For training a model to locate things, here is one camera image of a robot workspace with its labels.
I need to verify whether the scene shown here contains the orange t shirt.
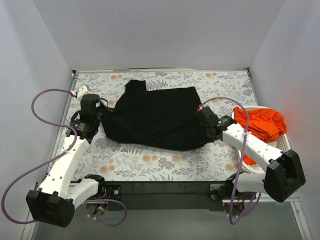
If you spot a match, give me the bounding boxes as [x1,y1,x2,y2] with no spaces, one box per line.
[233,107,287,166]

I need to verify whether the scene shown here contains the white laundry basket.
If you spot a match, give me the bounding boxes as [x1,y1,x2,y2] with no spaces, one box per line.
[232,106,291,174]

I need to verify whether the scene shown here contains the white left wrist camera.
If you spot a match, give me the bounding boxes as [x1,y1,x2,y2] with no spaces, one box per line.
[70,85,92,102]

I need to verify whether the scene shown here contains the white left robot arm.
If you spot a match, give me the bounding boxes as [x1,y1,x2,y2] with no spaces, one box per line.
[26,93,107,228]

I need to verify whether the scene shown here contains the aluminium frame rail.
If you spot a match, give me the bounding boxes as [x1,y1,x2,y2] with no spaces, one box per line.
[218,181,300,203]

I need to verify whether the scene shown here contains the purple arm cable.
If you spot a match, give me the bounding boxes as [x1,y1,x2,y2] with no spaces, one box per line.
[0,88,128,227]
[197,97,262,225]

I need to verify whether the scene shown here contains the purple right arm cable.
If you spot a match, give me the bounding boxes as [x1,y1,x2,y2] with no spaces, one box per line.
[197,97,262,225]

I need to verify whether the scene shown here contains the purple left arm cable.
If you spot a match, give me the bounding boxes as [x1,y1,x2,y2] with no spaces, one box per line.
[0,88,128,227]

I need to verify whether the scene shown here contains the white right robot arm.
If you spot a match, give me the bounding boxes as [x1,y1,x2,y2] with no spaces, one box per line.
[196,106,306,203]

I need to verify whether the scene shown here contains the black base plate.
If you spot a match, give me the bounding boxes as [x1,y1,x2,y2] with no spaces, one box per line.
[84,174,233,211]

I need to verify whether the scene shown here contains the floral patterned table mat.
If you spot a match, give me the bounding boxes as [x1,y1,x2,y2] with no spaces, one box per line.
[72,70,257,181]

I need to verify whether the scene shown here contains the black t shirt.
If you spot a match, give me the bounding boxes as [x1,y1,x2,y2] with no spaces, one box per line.
[100,79,206,151]

